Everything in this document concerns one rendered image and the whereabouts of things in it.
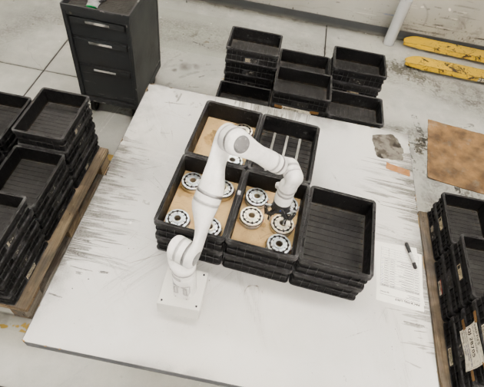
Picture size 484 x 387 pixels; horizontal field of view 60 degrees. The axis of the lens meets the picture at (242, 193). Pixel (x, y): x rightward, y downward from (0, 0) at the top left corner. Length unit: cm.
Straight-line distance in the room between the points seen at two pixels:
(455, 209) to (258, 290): 169
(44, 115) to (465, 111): 355
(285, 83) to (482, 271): 176
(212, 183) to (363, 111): 211
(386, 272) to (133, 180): 129
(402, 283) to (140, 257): 118
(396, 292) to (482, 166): 216
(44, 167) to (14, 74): 153
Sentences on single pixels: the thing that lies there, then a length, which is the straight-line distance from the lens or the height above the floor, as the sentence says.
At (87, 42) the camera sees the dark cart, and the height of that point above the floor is 65.
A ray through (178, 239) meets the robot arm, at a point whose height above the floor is 112.
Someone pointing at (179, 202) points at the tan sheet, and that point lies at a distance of 190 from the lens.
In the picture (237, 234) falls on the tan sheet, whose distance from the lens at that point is 181.
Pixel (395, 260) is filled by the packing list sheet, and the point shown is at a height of 70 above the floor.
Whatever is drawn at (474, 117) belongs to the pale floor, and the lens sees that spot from 446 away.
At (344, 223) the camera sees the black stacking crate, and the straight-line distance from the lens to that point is 197.
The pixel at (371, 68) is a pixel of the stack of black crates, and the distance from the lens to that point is 358.
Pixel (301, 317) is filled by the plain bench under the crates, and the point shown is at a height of 70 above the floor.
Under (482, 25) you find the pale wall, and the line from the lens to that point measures 527.
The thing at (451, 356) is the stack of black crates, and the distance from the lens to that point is 265.
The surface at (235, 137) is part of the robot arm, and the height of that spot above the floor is 144.
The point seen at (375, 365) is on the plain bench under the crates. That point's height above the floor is 70.
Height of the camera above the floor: 235
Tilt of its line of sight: 51 degrees down
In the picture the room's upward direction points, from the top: 10 degrees clockwise
